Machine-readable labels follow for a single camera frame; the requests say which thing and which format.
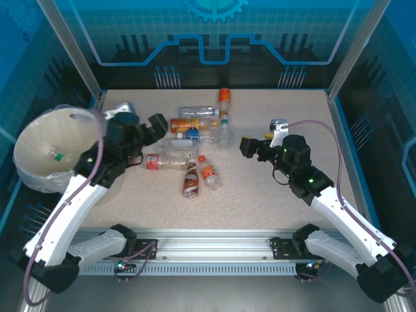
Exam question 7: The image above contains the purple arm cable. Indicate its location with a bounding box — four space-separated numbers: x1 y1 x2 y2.
24 109 159 306
285 119 416 298

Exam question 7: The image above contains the small bottle orange cap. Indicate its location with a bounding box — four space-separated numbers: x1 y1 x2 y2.
197 155 223 191

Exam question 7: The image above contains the aluminium frame post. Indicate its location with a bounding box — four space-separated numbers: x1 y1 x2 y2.
326 0 394 100
35 0 108 101

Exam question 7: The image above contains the clear bottle green neck ring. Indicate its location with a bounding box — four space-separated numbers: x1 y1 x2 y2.
216 115 233 151

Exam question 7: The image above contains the orange label soda bottle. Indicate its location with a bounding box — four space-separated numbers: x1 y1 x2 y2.
217 87 232 118

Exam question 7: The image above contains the clear bottle blue label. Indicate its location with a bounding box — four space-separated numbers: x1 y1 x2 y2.
177 127 218 144

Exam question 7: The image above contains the slotted white cable duct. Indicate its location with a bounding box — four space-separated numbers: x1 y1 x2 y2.
79 263 305 277

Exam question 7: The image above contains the white plastic bin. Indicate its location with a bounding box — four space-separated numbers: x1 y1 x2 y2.
12 104 126 207

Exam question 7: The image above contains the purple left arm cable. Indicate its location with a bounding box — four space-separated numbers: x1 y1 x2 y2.
24 109 159 306

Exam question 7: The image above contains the orange juice bottle yellow cap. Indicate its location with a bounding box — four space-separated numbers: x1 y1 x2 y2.
169 116 218 134

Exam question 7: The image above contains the clear bottle green label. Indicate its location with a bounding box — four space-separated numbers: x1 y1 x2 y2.
47 146 79 165

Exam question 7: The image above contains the small LED circuit board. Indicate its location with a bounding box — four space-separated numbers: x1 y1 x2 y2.
300 259 326 272
113 259 137 274

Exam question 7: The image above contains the brown drink bottle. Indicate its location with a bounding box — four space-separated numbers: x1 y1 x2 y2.
181 158 200 199

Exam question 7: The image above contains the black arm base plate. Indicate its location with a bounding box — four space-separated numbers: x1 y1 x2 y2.
128 238 159 261
270 236 300 261

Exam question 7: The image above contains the large clear bottle white label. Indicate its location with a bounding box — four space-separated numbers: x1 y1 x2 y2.
158 138 200 157

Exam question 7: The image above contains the aluminium table side rail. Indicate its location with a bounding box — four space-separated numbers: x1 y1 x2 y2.
324 89 373 230

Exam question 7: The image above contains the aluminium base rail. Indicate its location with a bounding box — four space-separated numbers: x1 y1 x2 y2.
73 227 374 266

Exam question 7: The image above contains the aluminium frame beam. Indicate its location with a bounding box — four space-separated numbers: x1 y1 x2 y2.
385 292 416 312
16 282 49 312

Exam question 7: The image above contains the clear bottle red label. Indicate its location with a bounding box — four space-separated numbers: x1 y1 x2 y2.
129 152 191 172

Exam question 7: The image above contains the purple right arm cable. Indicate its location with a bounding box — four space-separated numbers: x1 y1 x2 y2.
285 119 416 298

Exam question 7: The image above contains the clear ribbed plastic bottle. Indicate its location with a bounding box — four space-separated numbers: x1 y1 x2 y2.
177 105 220 120

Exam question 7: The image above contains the clear plastic bin liner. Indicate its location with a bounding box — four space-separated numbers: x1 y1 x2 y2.
11 103 113 198

